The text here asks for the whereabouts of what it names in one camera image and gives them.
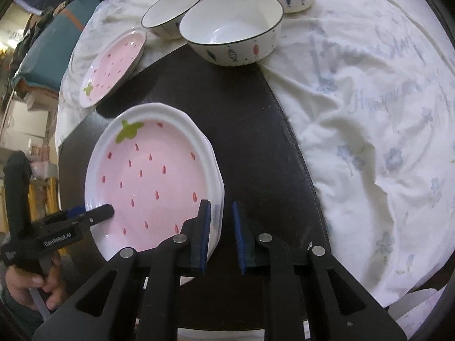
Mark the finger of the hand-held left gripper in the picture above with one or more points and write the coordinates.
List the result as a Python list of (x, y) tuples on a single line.
[(99, 214), (75, 211)]

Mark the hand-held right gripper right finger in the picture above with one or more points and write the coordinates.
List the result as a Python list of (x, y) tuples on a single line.
[(240, 236)]

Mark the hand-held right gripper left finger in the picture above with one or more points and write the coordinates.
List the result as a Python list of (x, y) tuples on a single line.
[(203, 236)]

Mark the pink strawberry plate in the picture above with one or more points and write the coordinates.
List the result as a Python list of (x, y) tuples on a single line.
[(73, 74), (113, 65), (153, 177), (218, 199)]

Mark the person's left forearm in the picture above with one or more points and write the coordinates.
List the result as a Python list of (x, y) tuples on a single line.
[(14, 314)]

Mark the person's left hand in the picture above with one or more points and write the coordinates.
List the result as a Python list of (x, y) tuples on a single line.
[(32, 287)]

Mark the white storage box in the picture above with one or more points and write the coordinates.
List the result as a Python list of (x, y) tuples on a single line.
[(23, 124)]

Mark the dark brown leather mat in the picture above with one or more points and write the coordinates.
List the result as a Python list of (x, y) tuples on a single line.
[(245, 131)]

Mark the teal mattress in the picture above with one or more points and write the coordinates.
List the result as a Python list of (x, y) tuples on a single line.
[(53, 42)]

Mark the white floral printed bedsheet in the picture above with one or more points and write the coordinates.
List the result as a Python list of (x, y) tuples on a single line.
[(362, 113)]

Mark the yellow frame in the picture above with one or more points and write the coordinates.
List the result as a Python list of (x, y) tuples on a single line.
[(44, 195)]

